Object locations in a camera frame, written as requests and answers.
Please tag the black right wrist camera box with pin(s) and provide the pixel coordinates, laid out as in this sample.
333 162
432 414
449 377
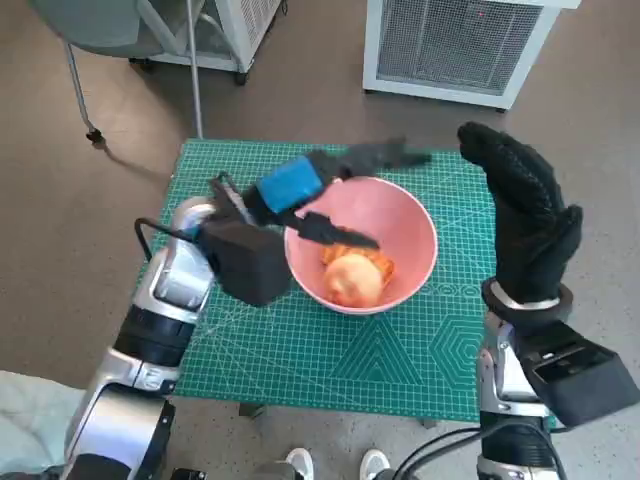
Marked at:
585 375

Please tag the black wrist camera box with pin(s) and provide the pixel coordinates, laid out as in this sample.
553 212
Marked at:
585 375
250 265

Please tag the pink bowl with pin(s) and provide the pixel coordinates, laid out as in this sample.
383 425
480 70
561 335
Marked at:
400 215

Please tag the white shoe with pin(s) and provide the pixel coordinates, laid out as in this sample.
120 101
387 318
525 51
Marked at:
374 466
299 465

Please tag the green cutting mat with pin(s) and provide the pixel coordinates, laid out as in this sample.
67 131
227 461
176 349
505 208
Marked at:
300 360

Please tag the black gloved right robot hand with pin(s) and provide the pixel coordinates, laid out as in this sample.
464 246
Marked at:
530 245

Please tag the round toy bread bun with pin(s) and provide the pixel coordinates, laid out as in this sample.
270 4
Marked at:
352 280

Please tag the grey chair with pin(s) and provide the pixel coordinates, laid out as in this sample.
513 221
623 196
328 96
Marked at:
90 20

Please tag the large white mesh cabinet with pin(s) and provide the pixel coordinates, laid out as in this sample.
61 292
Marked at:
450 45

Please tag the thin silver metal pole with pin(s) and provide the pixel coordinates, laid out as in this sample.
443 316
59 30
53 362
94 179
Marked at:
195 75

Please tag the long striped toy bread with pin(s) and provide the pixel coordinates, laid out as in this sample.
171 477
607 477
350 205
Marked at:
386 264

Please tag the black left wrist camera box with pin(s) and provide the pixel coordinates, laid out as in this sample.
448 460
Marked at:
250 265

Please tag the white wheeled mesh cabinet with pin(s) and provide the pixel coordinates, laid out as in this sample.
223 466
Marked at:
250 30

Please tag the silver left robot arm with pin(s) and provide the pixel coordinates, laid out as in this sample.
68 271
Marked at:
175 280

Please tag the black table bracket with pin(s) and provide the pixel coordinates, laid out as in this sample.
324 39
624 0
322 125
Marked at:
427 424
252 410

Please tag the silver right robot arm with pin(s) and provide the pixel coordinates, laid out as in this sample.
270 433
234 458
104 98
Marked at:
505 385

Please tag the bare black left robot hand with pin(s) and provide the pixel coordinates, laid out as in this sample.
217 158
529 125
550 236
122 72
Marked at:
292 182

